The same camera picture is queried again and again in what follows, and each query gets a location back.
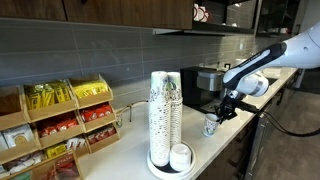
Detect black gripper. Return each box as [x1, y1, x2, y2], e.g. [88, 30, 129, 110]
[214, 95, 240, 125]

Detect dark wooden lower cabinet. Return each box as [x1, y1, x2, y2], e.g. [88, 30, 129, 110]
[196, 69, 303, 180]

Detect wire coffee pod holder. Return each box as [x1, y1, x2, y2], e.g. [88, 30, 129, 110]
[115, 99, 150, 129]

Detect patterned paper cup stack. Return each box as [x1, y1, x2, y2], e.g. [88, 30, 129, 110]
[148, 70, 172, 167]
[166, 71, 184, 148]

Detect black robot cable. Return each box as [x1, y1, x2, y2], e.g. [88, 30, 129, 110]
[238, 99, 320, 138]

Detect black coffee maker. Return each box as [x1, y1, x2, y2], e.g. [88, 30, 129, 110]
[179, 65, 232, 114]

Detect white red mugs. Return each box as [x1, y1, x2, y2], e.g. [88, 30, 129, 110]
[193, 3, 211, 23]

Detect red brown packets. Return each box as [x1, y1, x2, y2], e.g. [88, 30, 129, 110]
[87, 124, 118, 144]

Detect yellow and white packets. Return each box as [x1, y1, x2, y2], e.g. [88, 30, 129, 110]
[44, 136, 88, 159]

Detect wooden upper cabinet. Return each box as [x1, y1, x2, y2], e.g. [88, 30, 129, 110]
[0, 0, 194, 31]

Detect white round tray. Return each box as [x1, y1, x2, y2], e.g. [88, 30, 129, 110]
[146, 141, 197, 180]

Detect glass door cabinet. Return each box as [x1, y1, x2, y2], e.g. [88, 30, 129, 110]
[192, 0, 264, 36]

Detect white cup lid stack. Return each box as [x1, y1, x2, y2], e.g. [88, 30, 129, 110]
[169, 143, 193, 173]

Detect white tea box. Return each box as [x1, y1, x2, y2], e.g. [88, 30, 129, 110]
[2, 124, 34, 148]

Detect wooden tiered organizer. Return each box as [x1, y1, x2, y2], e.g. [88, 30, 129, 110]
[0, 84, 43, 166]
[68, 73, 122, 154]
[22, 79, 90, 160]
[0, 149, 85, 180]

